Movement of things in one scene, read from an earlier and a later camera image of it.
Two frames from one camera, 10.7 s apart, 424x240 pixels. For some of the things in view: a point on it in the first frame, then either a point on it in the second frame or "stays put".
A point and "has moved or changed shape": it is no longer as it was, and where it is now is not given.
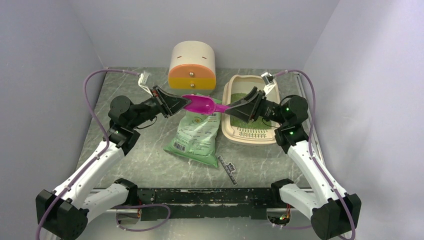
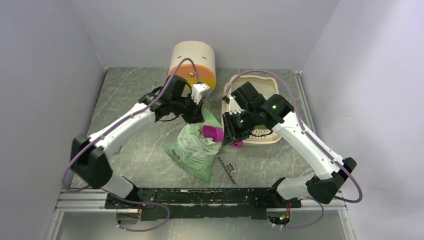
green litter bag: x=195 y=135 has moved or changed shape
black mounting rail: x=156 y=204 stays put
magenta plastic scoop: x=203 y=105 -> x=217 y=134
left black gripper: x=172 y=103 -> x=196 y=114
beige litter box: x=258 y=131 stays put
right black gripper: x=250 y=108 -> x=229 y=127
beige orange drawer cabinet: x=191 y=68 stays put
